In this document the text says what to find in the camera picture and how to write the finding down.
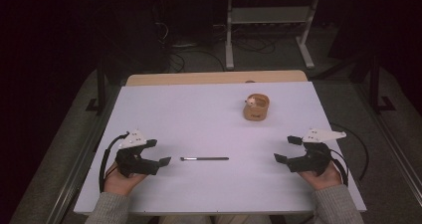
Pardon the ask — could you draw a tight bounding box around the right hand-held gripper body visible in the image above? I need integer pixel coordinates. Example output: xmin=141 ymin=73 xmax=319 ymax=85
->
xmin=287 ymin=127 xmax=347 ymax=177

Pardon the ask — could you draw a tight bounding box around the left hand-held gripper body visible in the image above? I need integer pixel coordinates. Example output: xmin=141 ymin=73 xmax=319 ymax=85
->
xmin=114 ymin=128 xmax=160 ymax=178

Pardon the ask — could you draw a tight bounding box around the black and silver pen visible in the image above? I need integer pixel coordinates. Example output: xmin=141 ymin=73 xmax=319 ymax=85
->
xmin=179 ymin=156 xmax=230 ymax=162

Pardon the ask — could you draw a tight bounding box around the wooden pen holder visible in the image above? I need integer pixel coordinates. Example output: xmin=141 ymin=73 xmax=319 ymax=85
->
xmin=243 ymin=93 xmax=271 ymax=121

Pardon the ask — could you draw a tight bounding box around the person's right hand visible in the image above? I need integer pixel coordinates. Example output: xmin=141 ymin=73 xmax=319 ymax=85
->
xmin=297 ymin=162 xmax=343 ymax=191

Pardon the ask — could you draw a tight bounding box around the person's left hand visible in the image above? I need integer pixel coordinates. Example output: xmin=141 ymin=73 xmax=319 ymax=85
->
xmin=104 ymin=162 xmax=148 ymax=196

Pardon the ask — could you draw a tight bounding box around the black metal stand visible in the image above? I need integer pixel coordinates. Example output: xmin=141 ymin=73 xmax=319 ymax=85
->
xmin=369 ymin=54 xmax=397 ymax=114
xmin=85 ymin=59 xmax=108 ymax=115

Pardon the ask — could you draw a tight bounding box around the wooden table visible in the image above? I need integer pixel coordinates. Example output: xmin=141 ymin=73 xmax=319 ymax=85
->
xmin=125 ymin=70 xmax=309 ymax=88

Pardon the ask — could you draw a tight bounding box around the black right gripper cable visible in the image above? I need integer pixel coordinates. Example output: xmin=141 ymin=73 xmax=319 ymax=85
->
xmin=329 ymin=148 xmax=349 ymax=187

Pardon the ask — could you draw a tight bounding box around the thin black floor cable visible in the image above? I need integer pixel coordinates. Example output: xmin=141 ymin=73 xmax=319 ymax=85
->
xmin=329 ymin=122 xmax=370 ymax=182

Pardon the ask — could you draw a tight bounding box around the aluminium floor rail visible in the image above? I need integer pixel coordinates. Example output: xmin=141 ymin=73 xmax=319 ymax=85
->
xmin=351 ymin=84 xmax=422 ymax=200
xmin=46 ymin=86 xmax=122 ymax=224

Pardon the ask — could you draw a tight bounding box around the looped black cable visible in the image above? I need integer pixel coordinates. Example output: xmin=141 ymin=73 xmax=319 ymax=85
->
xmin=167 ymin=49 xmax=227 ymax=73

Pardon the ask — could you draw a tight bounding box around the tangle of black cables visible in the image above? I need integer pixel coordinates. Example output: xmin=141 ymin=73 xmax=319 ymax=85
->
xmin=212 ymin=23 xmax=278 ymax=55

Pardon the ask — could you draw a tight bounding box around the white metal desk frame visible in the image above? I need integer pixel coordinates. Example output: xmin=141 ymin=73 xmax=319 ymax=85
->
xmin=224 ymin=0 xmax=321 ymax=71

